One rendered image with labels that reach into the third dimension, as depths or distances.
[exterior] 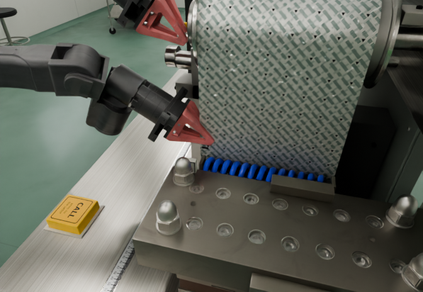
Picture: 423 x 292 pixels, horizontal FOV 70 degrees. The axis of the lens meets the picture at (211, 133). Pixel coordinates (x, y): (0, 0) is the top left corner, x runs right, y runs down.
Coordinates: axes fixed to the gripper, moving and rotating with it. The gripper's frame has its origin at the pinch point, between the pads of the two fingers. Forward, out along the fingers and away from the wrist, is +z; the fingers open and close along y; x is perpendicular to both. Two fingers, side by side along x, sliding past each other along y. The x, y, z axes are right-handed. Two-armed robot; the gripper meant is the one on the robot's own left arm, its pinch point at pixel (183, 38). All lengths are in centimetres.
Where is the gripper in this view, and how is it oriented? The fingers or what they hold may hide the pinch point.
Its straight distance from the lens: 53.4
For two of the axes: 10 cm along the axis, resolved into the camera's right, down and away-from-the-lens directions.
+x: 6.1, -5.7, -5.5
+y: -2.3, 5.4, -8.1
